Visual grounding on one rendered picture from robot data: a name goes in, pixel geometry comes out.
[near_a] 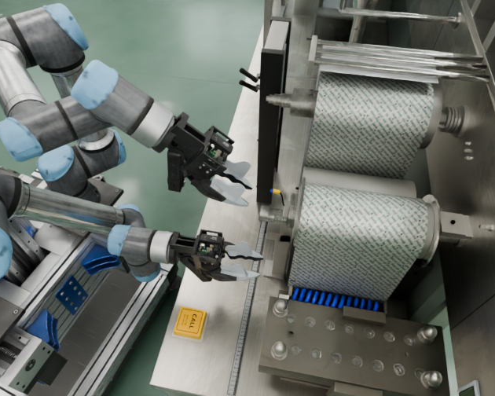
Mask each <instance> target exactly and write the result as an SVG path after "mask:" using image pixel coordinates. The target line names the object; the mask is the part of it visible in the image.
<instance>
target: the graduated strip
mask: <svg viewBox="0 0 495 396"><path fill-rule="evenodd" d="M267 225H268V223H266V222H263V221H261V225H260V230H259V234H258V241H257V245H256V249H255V251H256V252H258V253H259V254H260V255H262V251H263V247H264V243H265V238H266V233H265V230H267ZM260 263H261V260H259V261H253V265H252V269H251V271H252V270H253V271H255V272H259V268H260ZM257 280H258V277H255V278H251V279H250V280H249V285H248V289H247V296H246V300H245V304H244V312H243V316H242V320H241V324H240V331H239V335H238V340H237V344H236V351H235V355H234V359H233V367H232V371H231V375H230V379H229V386H228V390H227V395H232V396H236V394H237V386H238V381H239V377H240V369H241V365H242V361H243V356H244V348H245V343H246V339H247V335H248V327H249V322H250V318H251V310H252V306H253V302H254V297H255V289H256V284H257Z"/></svg>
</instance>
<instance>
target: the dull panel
mask: <svg viewBox="0 0 495 396"><path fill-rule="evenodd" d="M405 48H408V49H412V43H411V37H410V36H409V40H408V42H407V45H406V47H405ZM403 180H407V181H413V182H414V184H415V186H416V198H419V199H423V198H424V197H425V196H426V195H431V183H430V178H429V171H428V165H427V154H426V149H425V148H424V149H422V148H419V149H418V151H417V153H416V155H415V157H414V159H413V161H412V162H411V164H410V166H409V169H408V170H407V172H406V174H405V177H404V178H403ZM432 266H433V267H432V268H431V270H430V271H429V272H428V273H427V275H426V276H425V277H424V278H423V280H422V281H421V282H420V283H419V284H418V285H417V286H416V288H415V289H414V290H413V291H412V293H411V294H410V295H409V297H408V298H407V299H406V303H407V315H408V321H415V322H420V323H422V322H423V321H424V320H425V319H426V318H427V317H428V316H429V315H430V314H431V313H432V312H433V311H434V310H435V309H436V308H437V307H438V306H439V305H441V304H442V303H443V302H444V301H445V300H446V294H445V289H444V283H443V276H442V265H441V259H440V253H439V247H438V244H437V247H436V250H435V253H434V255H433V257H432Z"/></svg>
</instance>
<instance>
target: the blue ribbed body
mask: <svg viewBox="0 0 495 396"><path fill-rule="evenodd" d="M291 296H292V297H291V299H292V300H296V298H297V301H300V302H302V300H303V302H305V303H308V302H309V301H310V303H313V304H315V303H317V305H322V303H323V306H328V305H329V306H330V307H335V306H336V308H340V309H341V308H342V307H343V306H348V307H353V308H358V309H363V310H371V311H376V312H380V313H381V312H383V306H379V304H380V303H379V302H378V301H375V305H373V304H372V300H371V299H370V300H369V301H368V304H366V303H365V299H362V300H361V302H359V298H355V299H354V302H353V301H352V297H351V296H349V297H348V299H347V300H346V296H345V295H342V296H341V299H339V295H338V294H335V296H334V298H332V293H328V297H326V293H325V292H324V291H323V292H322V293H321V295H320V293H319V291H315V292H314V295H313V291H312V290H311V289H310V290H309V291H308V293H306V289H305V288H303V289H302V291H301V292H300V288H298V287H297V288H296V289H295V291H292V295H291Z"/></svg>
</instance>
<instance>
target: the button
mask: <svg viewBox="0 0 495 396"><path fill-rule="evenodd" d="M206 316H207V312H206V310H198V309H193V308H189V307H184V306H181V308H180V311H179V314H178V319H177V321H176V324H175V326H174V334H175V335H178V336H186V337H190V338H194V339H200V338H201V335H202V331H203V328H204V323H205V320H206Z"/></svg>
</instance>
